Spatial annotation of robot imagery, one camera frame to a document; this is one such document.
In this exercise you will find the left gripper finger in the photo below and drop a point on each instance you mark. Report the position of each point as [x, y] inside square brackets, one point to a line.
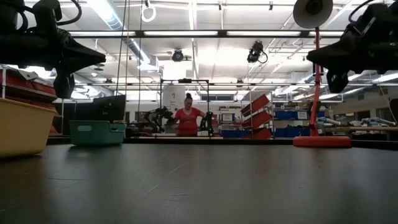
[85, 54]
[63, 84]

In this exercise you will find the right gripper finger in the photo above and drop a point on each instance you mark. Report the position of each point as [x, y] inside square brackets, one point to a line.
[337, 81]
[326, 59]

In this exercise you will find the black background robot arm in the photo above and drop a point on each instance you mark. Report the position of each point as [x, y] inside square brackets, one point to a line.
[206, 123]
[158, 118]

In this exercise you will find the red desk lamp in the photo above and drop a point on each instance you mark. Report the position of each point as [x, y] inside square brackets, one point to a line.
[317, 93]

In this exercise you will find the red storage bin shelf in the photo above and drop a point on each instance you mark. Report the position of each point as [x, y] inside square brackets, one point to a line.
[28, 87]

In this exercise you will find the black background monitor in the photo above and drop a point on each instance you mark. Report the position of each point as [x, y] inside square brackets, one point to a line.
[102, 109]

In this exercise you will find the wooden workbench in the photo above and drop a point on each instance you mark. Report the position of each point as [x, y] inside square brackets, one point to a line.
[367, 128]

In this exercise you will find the yellow plastic bin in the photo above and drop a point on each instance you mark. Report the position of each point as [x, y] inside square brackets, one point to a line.
[25, 127]

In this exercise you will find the teal plastic bin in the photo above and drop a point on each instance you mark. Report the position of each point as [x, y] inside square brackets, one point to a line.
[96, 133]

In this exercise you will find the blue storage bin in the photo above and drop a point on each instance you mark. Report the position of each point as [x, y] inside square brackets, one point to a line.
[286, 115]
[234, 133]
[292, 132]

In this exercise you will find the red tilted bin rack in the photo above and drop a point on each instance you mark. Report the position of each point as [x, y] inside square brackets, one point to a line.
[256, 119]

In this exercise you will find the white banner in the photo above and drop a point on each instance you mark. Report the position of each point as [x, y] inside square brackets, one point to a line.
[172, 99]

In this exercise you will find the framed white sign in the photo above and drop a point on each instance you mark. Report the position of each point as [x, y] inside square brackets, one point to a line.
[227, 117]

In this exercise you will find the person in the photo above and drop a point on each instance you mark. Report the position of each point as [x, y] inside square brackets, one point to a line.
[187, 121]

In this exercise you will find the black overhead camera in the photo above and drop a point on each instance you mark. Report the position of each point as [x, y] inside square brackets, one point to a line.
[256, 51]

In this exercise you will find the black metal table frame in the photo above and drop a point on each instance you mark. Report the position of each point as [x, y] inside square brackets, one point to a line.
[373, 143]

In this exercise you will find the round black ceiling camera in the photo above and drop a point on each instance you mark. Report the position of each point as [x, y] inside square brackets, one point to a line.
[178, 55]

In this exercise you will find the black background rig frame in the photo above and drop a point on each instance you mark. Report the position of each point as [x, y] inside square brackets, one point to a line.
[185, 81]

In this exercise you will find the overhead frame light bar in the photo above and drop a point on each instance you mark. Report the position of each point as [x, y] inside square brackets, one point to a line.
[186, 33]

